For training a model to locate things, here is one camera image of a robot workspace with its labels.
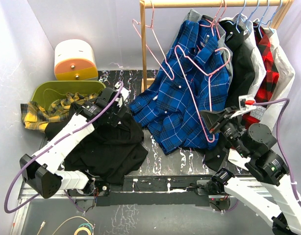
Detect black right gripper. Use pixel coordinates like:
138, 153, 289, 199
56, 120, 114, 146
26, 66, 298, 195
198, 106, 249, 157

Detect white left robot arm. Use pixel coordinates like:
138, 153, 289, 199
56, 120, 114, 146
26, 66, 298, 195
20, 82, 129, 199

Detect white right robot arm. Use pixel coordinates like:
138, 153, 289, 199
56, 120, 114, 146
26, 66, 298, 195
200, 108, 301, 235

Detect blue plaid shirt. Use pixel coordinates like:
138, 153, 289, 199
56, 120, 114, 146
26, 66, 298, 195
130, 20, 230, 154

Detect black hanging shirt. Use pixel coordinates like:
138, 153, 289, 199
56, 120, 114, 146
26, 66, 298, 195
205, 20, 255, 172

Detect red black plaid shirt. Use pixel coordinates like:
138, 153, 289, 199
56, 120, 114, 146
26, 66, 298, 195
241, 23, 280, 128

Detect white grey hanging shirt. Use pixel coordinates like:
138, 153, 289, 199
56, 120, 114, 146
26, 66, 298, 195
222, 14, 266, 98

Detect yellow plaid shirt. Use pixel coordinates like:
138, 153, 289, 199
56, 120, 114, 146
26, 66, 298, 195
20, 93, 99, 132

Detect pink hanger holding blue shirt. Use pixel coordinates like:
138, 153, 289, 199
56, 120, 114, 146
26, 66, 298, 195
199, 0, 227, 38

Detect white orange drawer box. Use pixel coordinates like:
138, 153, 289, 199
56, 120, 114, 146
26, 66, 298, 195
54, 39, 98, 81

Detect green plastic basket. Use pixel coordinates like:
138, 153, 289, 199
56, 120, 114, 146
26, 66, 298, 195
31, 80, 106, 109

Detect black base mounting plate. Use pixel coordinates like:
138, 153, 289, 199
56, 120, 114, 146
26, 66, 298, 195
67, 175, 242, 208

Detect wooden clothes rack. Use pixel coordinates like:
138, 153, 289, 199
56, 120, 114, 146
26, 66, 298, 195
132, 0, 293, 92

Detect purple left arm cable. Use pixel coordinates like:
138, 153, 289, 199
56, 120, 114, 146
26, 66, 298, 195
3, 81, 124, 214

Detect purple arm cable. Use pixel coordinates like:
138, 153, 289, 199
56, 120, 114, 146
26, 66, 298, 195
253, 97, 301, 213
3, 81, 124, 214

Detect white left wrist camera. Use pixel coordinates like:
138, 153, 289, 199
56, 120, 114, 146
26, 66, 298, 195
114, 82, 130, 107

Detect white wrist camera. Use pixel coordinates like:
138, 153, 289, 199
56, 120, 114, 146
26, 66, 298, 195
114, 82, 130, 107
230, 95, 256, 119

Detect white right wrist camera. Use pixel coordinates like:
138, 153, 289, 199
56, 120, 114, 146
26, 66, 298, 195
230, 95, 256, 119

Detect blue wire hanger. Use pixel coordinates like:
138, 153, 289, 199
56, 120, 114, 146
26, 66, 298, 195
226, 0, 247, 34
260, 0, 283, 34
247, 0, 264, 37

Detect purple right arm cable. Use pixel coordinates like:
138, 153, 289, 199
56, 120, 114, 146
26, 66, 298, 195
253, 97, 301, 213

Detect coiled cables on floor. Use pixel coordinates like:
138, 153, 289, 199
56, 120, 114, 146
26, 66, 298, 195
37, 215, 96, 235

